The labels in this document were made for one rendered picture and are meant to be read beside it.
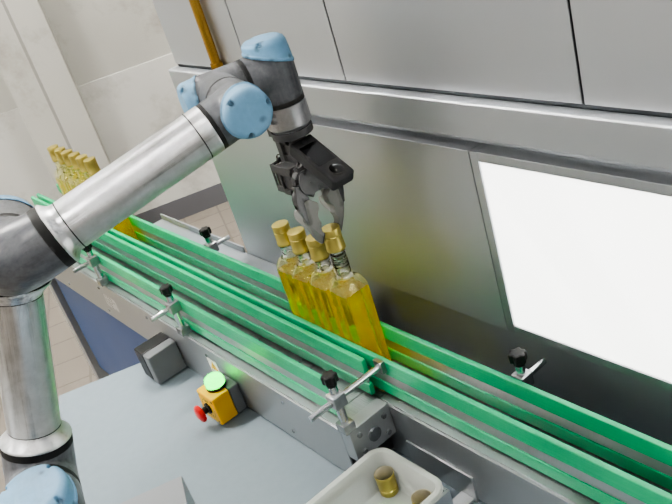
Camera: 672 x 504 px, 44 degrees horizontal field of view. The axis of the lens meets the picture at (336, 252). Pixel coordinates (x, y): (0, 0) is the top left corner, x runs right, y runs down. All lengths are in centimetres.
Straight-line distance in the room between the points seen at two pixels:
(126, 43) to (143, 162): 349
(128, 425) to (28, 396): 60
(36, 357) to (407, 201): 66
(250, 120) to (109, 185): 21
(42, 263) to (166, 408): 86
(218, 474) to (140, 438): 27
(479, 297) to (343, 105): 41
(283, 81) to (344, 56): 17
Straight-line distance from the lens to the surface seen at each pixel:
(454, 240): 143
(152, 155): 120
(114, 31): 466
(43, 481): 141
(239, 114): 119
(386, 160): 147
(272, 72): 135
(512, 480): 138
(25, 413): 145
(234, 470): 174
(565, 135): 117
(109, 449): 196
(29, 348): 140
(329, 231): 146
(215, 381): 182
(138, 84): 471
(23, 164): 481
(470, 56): 126
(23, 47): 450
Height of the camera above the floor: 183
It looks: 27 degrees down
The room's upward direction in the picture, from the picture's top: 18 degrees counter-clockwise
